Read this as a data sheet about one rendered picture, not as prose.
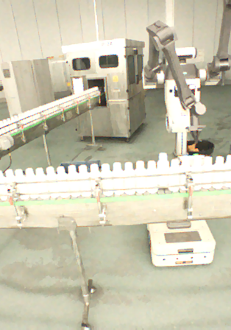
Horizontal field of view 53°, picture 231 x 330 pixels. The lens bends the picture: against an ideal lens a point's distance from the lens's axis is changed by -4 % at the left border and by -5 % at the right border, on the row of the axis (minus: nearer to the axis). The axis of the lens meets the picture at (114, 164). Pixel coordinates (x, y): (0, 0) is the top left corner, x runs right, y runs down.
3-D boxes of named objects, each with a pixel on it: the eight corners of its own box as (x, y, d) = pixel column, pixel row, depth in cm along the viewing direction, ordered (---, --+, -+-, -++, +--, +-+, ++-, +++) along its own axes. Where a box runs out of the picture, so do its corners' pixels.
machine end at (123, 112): (101, 122, 669) (94, 46, 587) (148, 123, 626) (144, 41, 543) (75, 141, 534) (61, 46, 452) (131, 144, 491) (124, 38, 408)
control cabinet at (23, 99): (29, 123, 750) (17, 60, 672) (42, 123, 734) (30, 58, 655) (12, 130, 681) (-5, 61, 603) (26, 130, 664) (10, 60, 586)
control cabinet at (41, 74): (45, 116, 827) (35, 59, 748) (57, 116, 810) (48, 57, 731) (31, 122, 757) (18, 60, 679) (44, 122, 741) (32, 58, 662)
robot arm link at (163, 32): (160, 11, 111) (143, 21, 111) (176, 30, 108) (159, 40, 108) (156, 63, 155) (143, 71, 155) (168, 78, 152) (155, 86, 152)
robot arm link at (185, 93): (168, 26, 113) (150, 37, 113) (175, 26, 108) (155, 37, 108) (193, 99, 137) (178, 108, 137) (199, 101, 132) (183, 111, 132)
